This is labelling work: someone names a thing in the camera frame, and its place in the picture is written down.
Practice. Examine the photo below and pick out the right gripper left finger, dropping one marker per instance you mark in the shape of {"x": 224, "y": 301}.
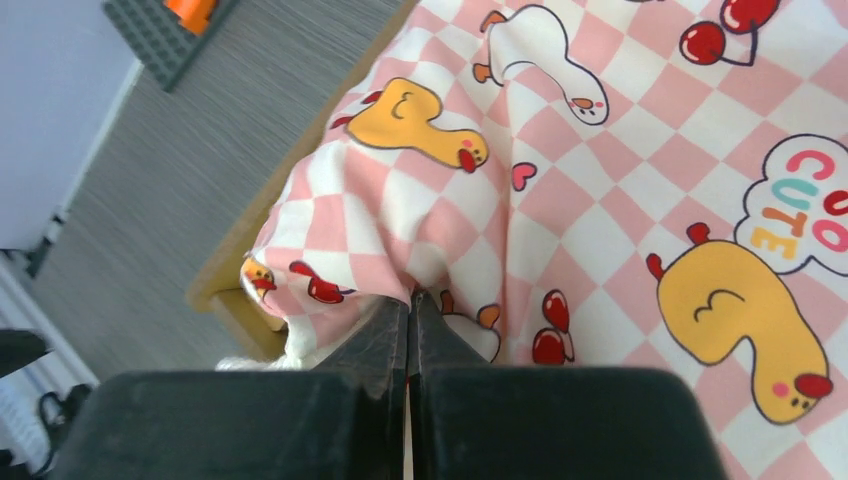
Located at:
{"x": 343, "y": 419}

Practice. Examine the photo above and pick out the orange curved toy block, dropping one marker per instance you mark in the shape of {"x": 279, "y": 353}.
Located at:
{"x": 193, "y": 15}

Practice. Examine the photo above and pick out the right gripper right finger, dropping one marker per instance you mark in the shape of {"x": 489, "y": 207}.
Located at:
{"x": 474, "y": 420}

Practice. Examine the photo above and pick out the wooden pet bed frame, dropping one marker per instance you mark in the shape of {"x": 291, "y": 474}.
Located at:
{"x": 216, "y": 288}

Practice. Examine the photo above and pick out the grey building baseplate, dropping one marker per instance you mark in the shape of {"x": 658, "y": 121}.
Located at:
{"x": 153, "y": 34}

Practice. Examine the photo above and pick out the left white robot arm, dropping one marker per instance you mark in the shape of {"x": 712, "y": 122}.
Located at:
{"x": 34, "y": 424}

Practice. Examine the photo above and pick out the pink checkered duck mattress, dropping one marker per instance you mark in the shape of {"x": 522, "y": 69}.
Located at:
{"x": 596, "y": 183}

